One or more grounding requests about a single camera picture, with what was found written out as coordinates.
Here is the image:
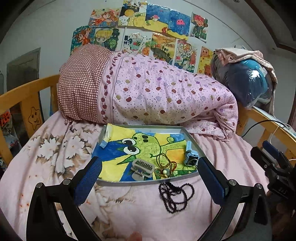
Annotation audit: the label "black bead necklace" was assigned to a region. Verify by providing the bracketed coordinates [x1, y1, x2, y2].
[158, 182, 195, 214]

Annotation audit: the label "cord necklace with yellow bead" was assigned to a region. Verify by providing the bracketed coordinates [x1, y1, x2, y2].
[150, 153, 186, 179]

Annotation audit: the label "blue kids smartwatch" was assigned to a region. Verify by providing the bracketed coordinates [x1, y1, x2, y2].
[184, 141, 199, 167]

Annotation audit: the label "pink floral bedsheet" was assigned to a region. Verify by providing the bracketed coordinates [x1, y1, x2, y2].
[1, 113, 267, 240]

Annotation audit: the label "grey cardboard box tray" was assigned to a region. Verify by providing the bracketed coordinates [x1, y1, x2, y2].
[91, 123, 206, 187]

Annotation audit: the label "grey claw hair clip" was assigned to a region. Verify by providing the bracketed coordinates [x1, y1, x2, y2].
[131, 159, 155, 181]

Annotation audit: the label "plastic bagged blue bedding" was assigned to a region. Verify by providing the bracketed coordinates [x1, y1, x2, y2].
[211, 54, 273, 113]

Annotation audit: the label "pink dotted quilt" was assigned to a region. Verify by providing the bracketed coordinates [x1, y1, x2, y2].
[97, 52, 238, 140]

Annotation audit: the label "red checked pillow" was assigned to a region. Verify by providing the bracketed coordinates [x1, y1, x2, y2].
[57, 44, 114, 124]

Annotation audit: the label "pink folded cloth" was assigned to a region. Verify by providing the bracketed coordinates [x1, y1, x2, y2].
[211, 48, 278, 115]

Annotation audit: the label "white cable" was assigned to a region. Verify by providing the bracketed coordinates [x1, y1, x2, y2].
[269, 126, 296, 160]

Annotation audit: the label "black cable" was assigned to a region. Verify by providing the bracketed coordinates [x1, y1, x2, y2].
[241, 119, 290, 137]

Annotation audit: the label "children drawings on wall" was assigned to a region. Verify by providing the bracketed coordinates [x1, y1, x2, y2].
[70, 1, 213, 76]

